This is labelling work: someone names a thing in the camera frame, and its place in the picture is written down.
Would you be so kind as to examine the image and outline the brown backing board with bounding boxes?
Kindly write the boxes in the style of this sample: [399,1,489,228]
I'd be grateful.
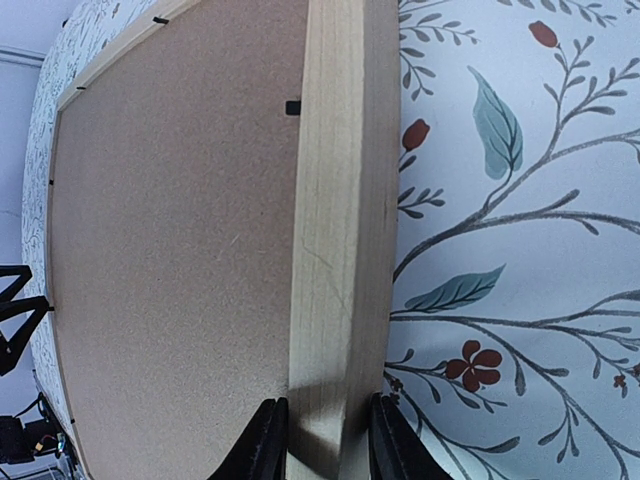
[49,1,307,479]

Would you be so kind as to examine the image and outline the floral patterned table cover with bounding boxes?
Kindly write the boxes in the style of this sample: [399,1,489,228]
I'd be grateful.
[22,1,639,479]

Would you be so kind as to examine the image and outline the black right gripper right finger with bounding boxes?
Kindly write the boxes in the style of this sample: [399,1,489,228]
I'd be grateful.
[369,393,452,480]

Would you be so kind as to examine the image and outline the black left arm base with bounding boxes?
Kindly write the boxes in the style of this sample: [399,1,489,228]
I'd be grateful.
[1,397,48,465]

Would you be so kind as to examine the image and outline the light wooden picture frame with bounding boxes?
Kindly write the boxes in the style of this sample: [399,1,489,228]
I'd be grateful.
[46,1,400,479]

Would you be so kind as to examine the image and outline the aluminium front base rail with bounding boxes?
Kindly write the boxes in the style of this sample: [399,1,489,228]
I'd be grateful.
[32,370,88,479]

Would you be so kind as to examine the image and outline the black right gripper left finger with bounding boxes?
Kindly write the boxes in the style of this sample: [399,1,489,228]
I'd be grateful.
[209,397,289,480]

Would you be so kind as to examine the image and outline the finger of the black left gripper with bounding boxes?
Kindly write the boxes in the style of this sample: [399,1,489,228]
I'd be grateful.
[1,265,33,310]
[1,296,50,376]

